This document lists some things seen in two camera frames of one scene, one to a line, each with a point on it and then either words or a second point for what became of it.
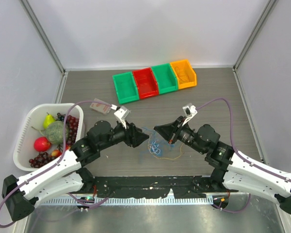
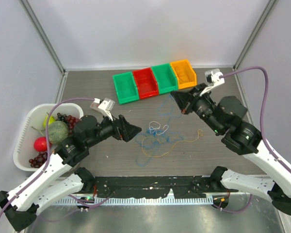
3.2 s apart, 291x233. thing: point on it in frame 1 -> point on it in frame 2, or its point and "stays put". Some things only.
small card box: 103,108 stays put
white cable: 154,148 -> 156,128
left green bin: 125,87 stays put
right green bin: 166,79 stays put
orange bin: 185,74 stays put
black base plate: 184,187 stays put
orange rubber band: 161,158 -> 172,146
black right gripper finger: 167,130 -> 183,99
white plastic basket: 32,128 stays put
